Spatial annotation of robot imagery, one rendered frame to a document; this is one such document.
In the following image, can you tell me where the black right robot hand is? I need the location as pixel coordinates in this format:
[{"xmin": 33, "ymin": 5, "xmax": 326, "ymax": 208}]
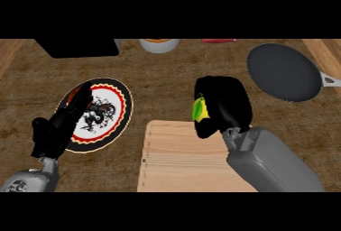
[{"xmin": 192, "ymin": 75, "xmax": 254, "ymax": 140}]

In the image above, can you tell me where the dark grey frying pan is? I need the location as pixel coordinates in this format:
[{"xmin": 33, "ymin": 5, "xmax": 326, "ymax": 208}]
[{"xmin": 247, "ymin": 42, "xmax": 341, "ymax": 103}]

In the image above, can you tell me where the red flat object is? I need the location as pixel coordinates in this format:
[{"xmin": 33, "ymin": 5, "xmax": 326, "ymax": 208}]
[{"xmin": 201, "ymin": 39, "xmax": 238, "ymax": 44}]

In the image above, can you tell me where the black box appliance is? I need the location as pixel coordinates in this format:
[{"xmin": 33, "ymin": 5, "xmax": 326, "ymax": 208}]
[{"xmin": 34, "ymin": 39, "xmax": 121, "ymax": 60}]

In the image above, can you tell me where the pale wooden cutting board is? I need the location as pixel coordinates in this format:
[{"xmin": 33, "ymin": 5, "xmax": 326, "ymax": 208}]
[{"xmin": 136, "ymin": 119, "xmax": 260, "ymax": 193}]

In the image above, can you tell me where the grey cup with orange content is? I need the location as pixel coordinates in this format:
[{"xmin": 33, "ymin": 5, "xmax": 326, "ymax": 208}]
[{"xmin": 139, "ymin": 39, "xmax": 182, "ymax": 54}]

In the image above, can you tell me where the yellow-green lemon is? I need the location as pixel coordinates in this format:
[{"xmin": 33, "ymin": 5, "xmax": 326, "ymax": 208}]
[{"xmin": 191, "ymin": 93, "xmax": 211, "ymax": 123}]

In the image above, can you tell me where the brown wooden board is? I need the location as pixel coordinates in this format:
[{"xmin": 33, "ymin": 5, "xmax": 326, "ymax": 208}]
[{"xmin": 0, "ymin": 39, "xmax": 27, "ymax": 79}]

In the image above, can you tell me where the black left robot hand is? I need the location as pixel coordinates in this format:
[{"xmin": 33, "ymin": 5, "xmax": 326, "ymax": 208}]
[{"xmin": 30, "ymin": 81, "xmax": 95, "ymax": 160}]

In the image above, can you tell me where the black patterned round plate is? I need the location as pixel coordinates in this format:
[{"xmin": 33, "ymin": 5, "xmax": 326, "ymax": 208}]
[{"xmin": 56, "ymin": 78, "xmax": 134, "ymax": 154}]

